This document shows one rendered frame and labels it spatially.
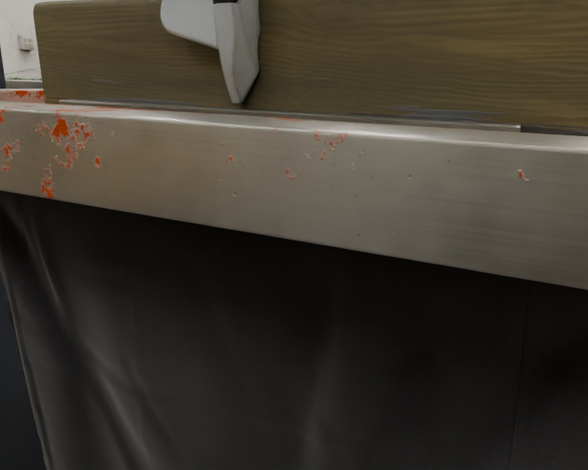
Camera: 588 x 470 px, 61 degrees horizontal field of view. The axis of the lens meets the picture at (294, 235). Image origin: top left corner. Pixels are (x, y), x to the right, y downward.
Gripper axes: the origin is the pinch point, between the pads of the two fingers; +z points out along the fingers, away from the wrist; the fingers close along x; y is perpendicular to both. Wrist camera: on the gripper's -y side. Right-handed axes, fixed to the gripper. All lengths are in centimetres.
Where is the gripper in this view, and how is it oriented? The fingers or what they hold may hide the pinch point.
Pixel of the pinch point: (265, 81)
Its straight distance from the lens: 31.9
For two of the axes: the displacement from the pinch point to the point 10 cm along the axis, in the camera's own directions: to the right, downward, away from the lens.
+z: -0.2, 9.6, 2.9
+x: -4.2, 2.5, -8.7
